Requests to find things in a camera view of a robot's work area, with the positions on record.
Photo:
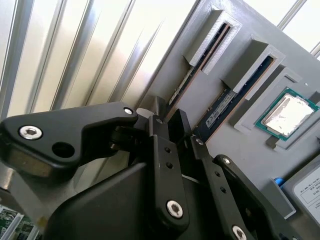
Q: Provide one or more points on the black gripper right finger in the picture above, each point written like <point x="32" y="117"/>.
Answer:
<point x="237" y="200"/>

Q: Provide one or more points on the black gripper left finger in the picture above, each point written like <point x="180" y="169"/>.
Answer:
<point x="62" y="130"/>

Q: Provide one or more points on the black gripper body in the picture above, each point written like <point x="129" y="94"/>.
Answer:
<point x="112" y="212"/>

